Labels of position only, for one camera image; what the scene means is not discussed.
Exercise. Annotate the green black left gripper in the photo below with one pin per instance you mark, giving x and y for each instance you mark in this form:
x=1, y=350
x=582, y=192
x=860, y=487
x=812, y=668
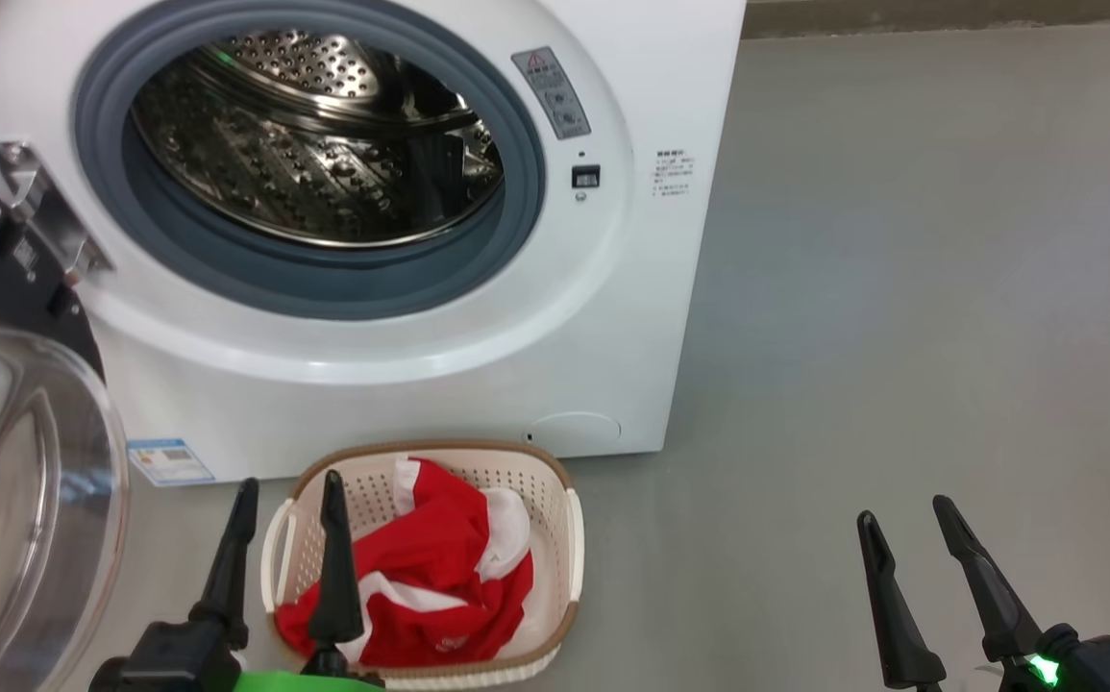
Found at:
x=170, y=663

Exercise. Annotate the red and white garment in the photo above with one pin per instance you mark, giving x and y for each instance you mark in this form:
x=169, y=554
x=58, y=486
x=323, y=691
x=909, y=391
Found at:
x=430, y=557

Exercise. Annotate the cream basket with brown rim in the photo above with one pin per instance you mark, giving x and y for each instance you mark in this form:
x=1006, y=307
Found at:
x=535, y=481

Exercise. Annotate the white front-load washing machine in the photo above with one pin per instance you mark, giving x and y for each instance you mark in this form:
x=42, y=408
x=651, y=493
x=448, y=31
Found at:
x=641, y=336

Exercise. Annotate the metal door hinge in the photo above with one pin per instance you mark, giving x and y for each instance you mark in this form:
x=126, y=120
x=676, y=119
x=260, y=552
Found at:
x=45, y=207

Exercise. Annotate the blue energy label sticker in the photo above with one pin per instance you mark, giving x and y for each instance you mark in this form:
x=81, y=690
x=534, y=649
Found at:
x=170, y=462

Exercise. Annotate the round white filter cover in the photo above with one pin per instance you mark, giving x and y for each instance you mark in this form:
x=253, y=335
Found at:
x=574, y=434

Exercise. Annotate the perforated stainless steel drum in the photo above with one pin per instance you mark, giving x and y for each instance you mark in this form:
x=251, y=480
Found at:
x=276, y=163

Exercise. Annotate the small printed text label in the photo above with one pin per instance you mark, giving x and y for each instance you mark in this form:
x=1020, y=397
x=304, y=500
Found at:
x=675, y=173

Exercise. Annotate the grey warning sticker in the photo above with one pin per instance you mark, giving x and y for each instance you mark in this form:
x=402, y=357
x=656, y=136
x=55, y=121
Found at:
x=552, y=93

